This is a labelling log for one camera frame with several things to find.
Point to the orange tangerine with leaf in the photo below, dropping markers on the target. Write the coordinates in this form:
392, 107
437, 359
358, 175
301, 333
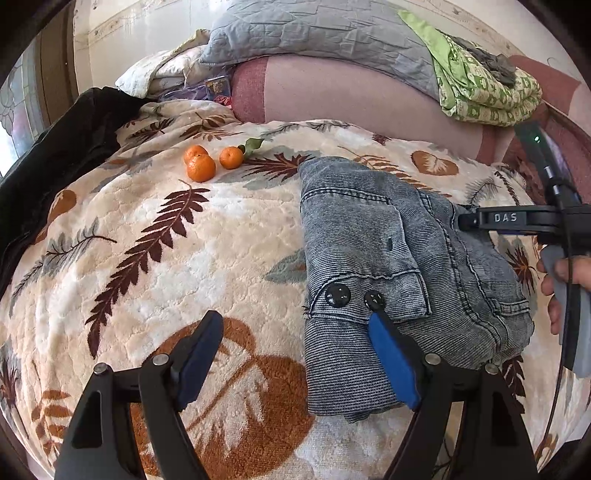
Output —
232, 157

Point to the white crumpled cloth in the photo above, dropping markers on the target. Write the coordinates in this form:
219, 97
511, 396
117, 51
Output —
157, 73

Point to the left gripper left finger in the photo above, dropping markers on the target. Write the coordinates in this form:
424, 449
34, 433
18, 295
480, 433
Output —
99, 442

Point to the grey quilted blanket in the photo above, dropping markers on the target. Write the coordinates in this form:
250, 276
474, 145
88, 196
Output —
368, 33

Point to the cream leaf-pattern blanket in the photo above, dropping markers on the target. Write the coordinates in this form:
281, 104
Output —
135, 253

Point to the orange tangerine rear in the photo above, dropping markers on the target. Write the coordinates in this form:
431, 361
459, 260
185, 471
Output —
193, 151

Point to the orange tangerine front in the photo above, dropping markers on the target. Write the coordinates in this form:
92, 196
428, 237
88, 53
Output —
200, 168

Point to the green patterned folded blanket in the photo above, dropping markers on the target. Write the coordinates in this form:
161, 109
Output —
467, 90

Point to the grey denim pants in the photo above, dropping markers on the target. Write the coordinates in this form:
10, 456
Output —
371, 237

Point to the window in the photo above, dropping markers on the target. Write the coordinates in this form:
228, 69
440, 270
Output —
21, 115

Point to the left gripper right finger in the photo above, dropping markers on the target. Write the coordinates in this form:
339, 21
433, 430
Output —
492, 442

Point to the dark grey cloth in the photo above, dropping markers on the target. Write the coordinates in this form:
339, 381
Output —
498, 65

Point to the black garment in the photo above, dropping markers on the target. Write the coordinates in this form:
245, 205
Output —
82, 139

